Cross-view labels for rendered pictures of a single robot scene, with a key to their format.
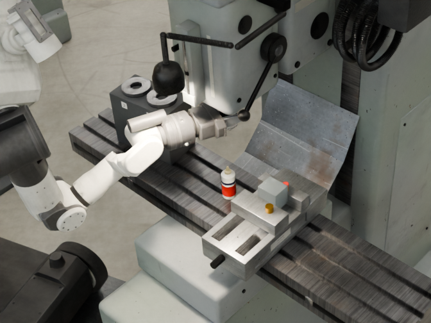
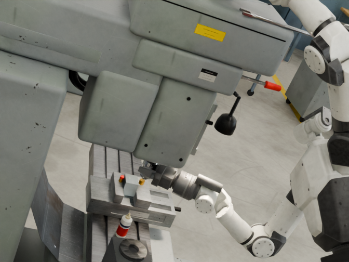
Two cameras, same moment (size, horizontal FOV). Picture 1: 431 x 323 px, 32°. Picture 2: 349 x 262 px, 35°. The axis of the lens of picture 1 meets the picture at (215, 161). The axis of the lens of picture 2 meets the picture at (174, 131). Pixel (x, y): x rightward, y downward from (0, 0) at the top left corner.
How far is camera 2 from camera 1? 3.16 m
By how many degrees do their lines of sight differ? 108
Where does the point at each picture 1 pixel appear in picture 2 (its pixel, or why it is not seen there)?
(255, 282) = not seen: hidden behind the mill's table
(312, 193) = (99, 179)
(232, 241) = (164, 201)
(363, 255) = (103, 167)
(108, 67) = not seen: outside the picture
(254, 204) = (143, 191)
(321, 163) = (51, 197)
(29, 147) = not seen: hidden behind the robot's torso
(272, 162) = (58, 236)
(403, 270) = (98, 152)
